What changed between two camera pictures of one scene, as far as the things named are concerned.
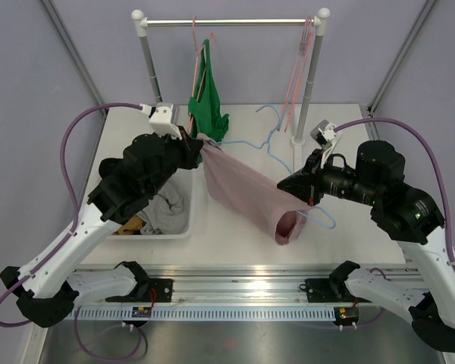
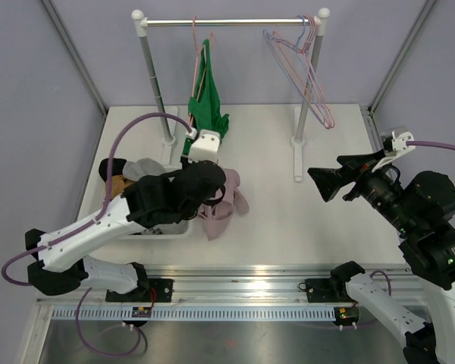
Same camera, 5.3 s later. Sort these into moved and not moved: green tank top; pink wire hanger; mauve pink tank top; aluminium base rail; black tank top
Moved: pink wire hanger; mauve pink tank top
Not moved: aluminium base rail; green tank top; black tank top
